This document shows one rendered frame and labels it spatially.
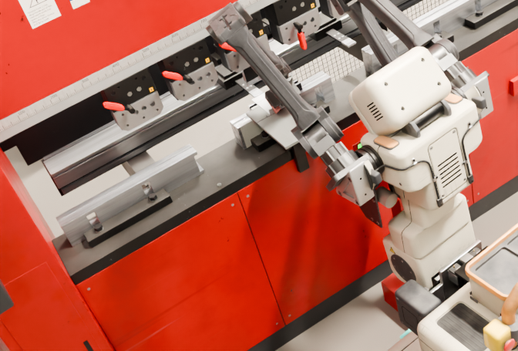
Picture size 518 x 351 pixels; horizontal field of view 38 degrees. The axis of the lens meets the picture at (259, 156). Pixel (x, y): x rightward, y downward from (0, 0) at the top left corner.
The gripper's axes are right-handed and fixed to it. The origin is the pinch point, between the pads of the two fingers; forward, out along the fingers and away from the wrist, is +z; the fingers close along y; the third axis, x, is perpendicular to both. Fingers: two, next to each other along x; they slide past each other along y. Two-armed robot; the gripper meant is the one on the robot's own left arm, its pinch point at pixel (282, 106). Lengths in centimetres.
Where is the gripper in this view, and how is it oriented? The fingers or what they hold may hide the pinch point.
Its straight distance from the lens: 247.8
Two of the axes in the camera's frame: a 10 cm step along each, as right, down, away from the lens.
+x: 5.3, 7.5, -3.9
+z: 0.1, 4.6, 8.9
